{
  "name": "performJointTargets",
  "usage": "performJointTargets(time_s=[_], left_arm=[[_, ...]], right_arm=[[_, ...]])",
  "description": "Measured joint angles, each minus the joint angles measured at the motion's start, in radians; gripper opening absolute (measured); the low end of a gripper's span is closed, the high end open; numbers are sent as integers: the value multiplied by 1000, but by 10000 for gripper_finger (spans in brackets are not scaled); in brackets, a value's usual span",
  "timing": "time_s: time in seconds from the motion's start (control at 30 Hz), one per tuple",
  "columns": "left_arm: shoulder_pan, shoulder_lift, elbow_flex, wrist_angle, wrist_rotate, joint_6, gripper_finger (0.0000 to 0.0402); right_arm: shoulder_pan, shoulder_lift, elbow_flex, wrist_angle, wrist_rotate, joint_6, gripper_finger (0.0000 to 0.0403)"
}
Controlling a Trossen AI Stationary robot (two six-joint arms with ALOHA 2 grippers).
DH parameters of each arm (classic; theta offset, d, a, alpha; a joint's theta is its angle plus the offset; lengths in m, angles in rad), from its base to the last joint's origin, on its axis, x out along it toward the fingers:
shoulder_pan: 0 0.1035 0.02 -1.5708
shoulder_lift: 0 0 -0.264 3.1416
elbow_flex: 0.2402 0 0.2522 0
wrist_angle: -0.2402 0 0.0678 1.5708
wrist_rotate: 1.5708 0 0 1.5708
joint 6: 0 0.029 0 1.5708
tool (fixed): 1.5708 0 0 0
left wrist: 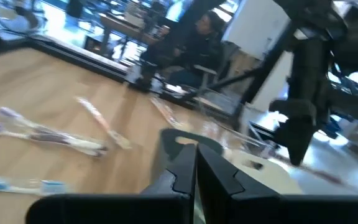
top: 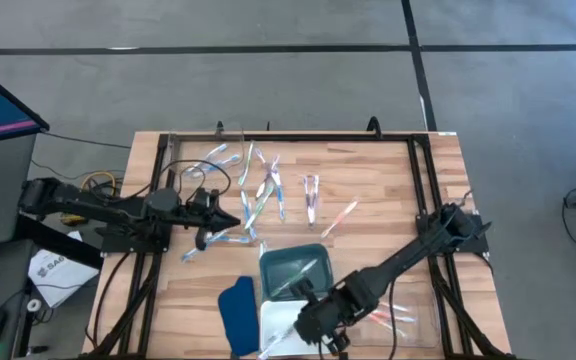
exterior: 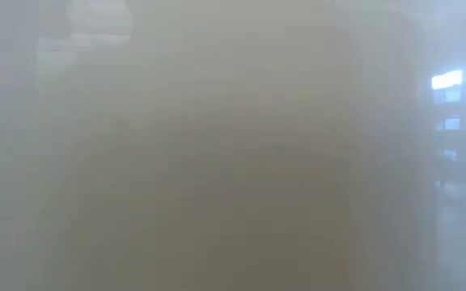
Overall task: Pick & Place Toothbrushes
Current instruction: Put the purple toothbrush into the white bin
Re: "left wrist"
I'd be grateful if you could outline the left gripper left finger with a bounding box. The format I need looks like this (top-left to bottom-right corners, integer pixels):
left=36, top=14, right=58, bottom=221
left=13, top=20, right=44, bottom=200
left=25, top=143, right=198, bottom=224

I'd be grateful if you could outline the black computer tower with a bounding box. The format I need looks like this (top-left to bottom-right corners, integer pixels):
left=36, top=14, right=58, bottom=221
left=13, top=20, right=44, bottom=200
left=84, top=34, right=105, bottom=55

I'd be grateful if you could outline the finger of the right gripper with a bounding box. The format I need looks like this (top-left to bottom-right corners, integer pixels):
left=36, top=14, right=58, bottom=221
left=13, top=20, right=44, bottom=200
left=268, top=98, right=319, bottom=167

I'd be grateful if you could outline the office chair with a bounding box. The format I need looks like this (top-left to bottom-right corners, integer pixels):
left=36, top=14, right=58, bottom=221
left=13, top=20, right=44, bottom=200
left=166, top=40, right=242, bottom=94

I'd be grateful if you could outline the wooden desk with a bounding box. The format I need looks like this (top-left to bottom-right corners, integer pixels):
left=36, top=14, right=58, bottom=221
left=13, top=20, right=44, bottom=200
left=98, top=12, right=161, bottom=60

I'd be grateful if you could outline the blue toothbrush in wrapper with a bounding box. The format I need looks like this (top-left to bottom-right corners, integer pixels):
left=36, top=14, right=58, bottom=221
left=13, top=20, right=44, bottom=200
left=0, top=175, right=73, bottom=196

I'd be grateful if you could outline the round floor fan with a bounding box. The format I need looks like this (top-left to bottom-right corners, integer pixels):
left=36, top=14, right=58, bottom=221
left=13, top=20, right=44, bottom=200
left=0, top=0, right=48, bottom=35

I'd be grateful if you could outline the purple toothbrush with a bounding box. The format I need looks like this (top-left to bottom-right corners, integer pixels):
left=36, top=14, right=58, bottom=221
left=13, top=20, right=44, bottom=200
left=0, top=120, right=107, bottom=157
left=0, top=106, right=108, bottom=153

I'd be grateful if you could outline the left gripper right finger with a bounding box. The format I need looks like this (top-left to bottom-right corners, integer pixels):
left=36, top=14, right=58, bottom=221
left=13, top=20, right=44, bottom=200
left=196, top=143, right=358, bottom=224

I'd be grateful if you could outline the white plastic bin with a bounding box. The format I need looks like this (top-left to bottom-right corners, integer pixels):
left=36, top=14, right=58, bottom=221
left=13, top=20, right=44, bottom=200
left=222, top=149, right=303, bottom=195

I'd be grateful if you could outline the seated person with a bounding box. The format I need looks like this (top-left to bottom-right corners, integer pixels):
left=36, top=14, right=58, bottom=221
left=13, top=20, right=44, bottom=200
left=140, top=11, right=229, bottom=91

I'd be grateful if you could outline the teal plastic bin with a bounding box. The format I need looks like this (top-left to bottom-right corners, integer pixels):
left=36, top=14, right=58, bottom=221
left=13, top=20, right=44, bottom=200
left=150, top=128, right=225, bottom=187

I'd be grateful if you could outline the clear plastic bin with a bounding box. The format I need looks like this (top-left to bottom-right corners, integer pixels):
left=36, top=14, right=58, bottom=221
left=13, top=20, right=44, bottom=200
left=197, top=88, right=276, bottom=156

